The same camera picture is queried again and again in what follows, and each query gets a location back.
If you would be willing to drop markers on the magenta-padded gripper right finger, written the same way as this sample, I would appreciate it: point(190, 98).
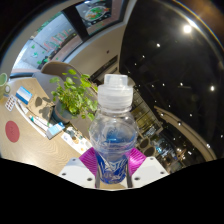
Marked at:
point(150, 170)

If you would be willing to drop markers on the group of dining chairs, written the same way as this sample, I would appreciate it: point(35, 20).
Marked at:
point(146, 148)

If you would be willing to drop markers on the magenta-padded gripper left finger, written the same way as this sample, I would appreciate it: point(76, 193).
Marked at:
point(71, 171)

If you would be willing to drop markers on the small blue and white box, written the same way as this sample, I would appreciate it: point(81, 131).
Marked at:
point(24, 95)

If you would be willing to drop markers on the food picture wall poster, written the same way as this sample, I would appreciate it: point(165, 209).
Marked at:
point(96, 13)

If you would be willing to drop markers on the pill blister pack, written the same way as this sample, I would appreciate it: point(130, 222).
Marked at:
point(10, 103)

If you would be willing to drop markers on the white and blue tissue box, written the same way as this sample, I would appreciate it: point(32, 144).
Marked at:
point(55, 130)

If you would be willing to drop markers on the flat round red coaster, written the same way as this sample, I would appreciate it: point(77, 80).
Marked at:
point(12, 131)

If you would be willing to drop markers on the clear bottle with blue label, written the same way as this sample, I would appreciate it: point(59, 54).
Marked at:
point(113, 133)

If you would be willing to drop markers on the green potted plant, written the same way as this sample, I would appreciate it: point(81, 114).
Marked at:
point(75, 96)

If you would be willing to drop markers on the ceiling spot lights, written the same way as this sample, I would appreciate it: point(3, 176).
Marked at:
point(187, 29)

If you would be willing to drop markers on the window with tree decals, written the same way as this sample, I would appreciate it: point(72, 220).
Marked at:
point(50, 43)

